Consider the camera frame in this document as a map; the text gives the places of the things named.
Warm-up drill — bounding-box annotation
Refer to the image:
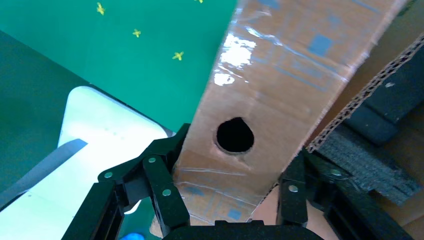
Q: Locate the small long cardboard box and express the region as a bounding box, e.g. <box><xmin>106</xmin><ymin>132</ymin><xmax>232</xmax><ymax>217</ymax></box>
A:
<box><xmin>171</xmin><ymin>0</ymin><xmax>409</xmax><ymax>225</ymax></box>

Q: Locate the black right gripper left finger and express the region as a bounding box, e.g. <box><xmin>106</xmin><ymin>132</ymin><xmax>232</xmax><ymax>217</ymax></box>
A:
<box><xmin>61</xmin><ymin>123</ymin><xmax>192</xmax><ymax>240</ymax></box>

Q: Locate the flat black foam sheet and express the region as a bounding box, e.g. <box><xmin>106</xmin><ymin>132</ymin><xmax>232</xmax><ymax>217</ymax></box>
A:
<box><xmin>342</xmin><ymin>44</ymin><xmax>424</xmax><ymax>147</ymax></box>

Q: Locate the white plastic tray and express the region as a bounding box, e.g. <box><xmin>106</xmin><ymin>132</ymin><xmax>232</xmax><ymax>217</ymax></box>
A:
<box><xmin>0</xmin><ymin>85</ymin><xmax>174</xmax><ymax>240</ymax></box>

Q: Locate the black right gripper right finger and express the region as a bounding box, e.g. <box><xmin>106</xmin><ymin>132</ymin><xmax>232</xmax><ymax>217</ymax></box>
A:
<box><xmin>276</xmin><ymin>149</ymin><xmax>415</xmax><ymax>240</ymax></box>

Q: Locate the black foam strip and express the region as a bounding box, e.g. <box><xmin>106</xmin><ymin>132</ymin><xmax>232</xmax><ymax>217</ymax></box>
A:
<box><xmin>313</xmin><ymin>123</ymin><xmax>424</xmax><ymax>208</ymax></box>

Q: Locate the green table cloth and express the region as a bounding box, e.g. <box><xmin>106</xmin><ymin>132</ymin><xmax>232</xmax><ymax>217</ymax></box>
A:
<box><xmin>0</xmin><ymin>0</ymin><xmax>240</xmax><ymax>200</ymax></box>

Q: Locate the large open cardboard carton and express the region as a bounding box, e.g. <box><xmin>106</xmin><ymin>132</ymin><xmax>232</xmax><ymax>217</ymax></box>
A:
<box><xmin>251</xmin><ymin>0</ymin><xmax>424</xmax><ymax>240</ymax></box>

